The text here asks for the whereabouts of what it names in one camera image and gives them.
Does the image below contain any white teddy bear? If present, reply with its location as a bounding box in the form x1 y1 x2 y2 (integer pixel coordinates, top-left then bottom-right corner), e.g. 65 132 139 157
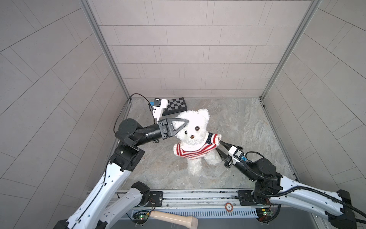
175 108 221 177

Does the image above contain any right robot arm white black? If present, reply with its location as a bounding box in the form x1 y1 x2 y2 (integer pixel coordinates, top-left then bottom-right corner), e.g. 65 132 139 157
217 141 366 229

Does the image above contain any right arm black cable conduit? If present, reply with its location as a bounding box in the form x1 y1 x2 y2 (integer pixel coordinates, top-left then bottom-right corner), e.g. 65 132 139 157
241 151 366 219

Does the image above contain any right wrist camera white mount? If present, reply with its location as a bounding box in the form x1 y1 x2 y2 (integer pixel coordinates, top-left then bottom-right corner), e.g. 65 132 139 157
228 146 247 165

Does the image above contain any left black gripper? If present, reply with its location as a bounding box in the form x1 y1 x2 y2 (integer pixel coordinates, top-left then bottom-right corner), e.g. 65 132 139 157
130 121 185 149

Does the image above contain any round red white sticker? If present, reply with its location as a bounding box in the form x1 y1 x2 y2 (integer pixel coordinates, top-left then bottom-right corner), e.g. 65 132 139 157
225 202 233 212

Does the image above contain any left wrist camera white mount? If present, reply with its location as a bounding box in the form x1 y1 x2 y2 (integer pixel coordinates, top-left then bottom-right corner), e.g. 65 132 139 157
150 98 168 122

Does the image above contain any red white striped knit sweater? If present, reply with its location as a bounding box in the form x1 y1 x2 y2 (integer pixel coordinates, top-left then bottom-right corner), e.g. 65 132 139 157
173 132 222 160

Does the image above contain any right green circuit board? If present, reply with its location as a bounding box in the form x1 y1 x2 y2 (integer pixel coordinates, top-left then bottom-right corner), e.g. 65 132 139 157
255 208 273 222

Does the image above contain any beige wooden handle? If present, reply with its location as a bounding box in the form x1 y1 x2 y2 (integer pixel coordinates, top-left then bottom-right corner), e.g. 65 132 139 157
150 211 198 229

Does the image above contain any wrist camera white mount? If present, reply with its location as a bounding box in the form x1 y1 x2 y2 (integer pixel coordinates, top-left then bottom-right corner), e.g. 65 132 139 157
150 98 168 122
228 146 247 165

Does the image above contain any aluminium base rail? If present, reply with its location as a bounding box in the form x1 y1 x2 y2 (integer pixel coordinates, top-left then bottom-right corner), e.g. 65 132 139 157
102 183 316 212

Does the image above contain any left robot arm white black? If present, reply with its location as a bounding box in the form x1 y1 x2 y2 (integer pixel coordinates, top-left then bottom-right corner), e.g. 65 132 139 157
54 118 189 229

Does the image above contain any folded black white chessboard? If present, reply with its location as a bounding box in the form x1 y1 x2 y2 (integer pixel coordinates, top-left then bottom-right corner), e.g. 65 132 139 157
162 97 188 116

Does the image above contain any left green circuit board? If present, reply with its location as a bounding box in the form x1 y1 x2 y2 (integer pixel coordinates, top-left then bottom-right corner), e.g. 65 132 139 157
132 210 150 225

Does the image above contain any green circuit board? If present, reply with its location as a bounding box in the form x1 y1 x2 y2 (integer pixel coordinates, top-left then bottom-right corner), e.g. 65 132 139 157
132 210 150 225
255 208 273 222

